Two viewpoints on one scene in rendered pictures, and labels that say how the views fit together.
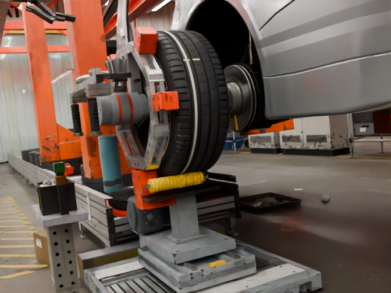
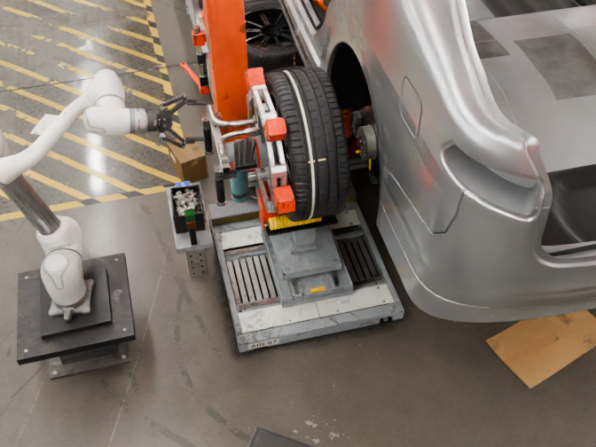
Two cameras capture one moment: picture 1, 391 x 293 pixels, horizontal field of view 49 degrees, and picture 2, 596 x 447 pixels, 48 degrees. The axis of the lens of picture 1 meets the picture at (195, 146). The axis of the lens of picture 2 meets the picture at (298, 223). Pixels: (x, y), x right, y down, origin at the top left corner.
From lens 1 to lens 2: 2.07 m
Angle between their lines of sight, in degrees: 44
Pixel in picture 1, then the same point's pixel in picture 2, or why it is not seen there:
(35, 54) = not seen: outside the picture
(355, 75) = (420, 293)
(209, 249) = (316, 270)
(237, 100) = (372, 155)
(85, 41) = (222, 35)
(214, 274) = (313, 296)
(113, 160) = (240, 181)
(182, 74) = (304, 177)
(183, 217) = (301, 233)
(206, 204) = not seen: hidden behind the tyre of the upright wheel
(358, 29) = (428, 274)
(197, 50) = (326, 145)
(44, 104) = not seen: outside the picture
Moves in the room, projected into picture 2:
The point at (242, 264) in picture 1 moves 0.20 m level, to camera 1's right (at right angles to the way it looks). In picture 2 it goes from (341, 290) to (380, 297)
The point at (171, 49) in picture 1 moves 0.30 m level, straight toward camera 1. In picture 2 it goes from (298, 149) to (283, 201)
